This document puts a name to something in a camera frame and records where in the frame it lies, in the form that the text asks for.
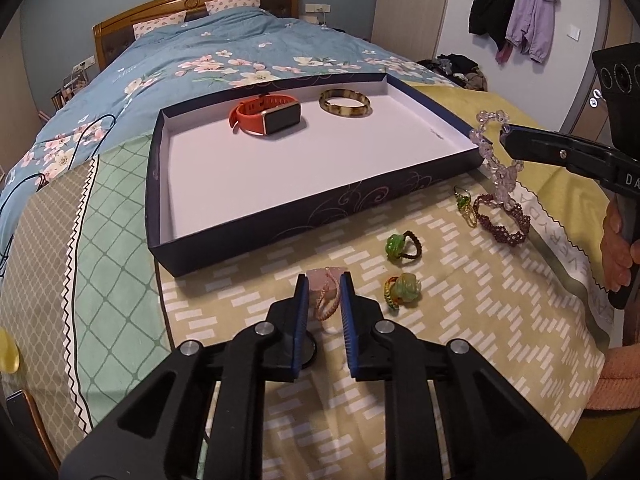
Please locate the yellow plastic object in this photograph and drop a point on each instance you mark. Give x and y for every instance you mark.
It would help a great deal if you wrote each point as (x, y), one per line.
(7, 355)

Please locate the person's right forearm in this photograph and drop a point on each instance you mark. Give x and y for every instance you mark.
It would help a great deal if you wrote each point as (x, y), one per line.
(620, 380)

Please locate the blue floral duvet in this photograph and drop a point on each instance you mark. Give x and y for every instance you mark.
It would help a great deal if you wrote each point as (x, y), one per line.
(225, 40)

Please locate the purple jacket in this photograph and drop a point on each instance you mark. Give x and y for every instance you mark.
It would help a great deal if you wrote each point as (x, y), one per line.
(535, 10)

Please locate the white wall switch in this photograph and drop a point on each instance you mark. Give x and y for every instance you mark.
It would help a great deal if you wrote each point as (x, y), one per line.
(574, 32)

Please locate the dark blue cardboard box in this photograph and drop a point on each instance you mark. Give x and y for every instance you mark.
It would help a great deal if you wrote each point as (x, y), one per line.
(300, 170)

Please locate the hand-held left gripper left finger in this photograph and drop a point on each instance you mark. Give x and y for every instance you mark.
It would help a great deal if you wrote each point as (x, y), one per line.
(303, 320)

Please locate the nightstand clutter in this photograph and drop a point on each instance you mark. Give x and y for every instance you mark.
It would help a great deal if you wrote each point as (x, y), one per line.
(70, 90)

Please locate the white wall socket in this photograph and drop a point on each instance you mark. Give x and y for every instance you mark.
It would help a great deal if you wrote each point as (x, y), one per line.
(317, 8)
(82, 65)

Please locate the black phone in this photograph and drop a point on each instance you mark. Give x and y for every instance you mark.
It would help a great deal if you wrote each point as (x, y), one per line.
(25, 420)

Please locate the black jacket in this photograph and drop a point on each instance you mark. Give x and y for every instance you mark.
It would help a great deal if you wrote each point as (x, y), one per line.
(492, 5)

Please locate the green yellow patterned blanket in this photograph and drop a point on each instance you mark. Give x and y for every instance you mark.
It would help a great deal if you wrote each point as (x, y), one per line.
(450, 360)

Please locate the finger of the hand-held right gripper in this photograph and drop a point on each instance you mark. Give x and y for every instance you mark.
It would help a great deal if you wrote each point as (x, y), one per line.
(545, 149)

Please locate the dotted white pillow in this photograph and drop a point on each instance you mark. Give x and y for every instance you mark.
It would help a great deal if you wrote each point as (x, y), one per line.
(232, 4)
(157, 25)

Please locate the tortoiseshell bangle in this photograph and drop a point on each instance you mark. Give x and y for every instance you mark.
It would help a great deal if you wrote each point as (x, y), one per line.
(330, 109)

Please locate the person's right hand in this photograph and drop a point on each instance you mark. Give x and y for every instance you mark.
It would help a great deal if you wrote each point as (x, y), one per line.
(615, 260)

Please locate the pile of dark clothes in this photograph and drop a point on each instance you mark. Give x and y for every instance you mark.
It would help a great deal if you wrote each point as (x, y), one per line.
(455, 67)

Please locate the orange smartwatch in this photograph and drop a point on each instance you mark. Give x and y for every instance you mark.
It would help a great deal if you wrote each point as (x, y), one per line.
(250, 115)

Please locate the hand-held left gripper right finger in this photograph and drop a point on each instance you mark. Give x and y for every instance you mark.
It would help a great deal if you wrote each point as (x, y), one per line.
(347, 320)

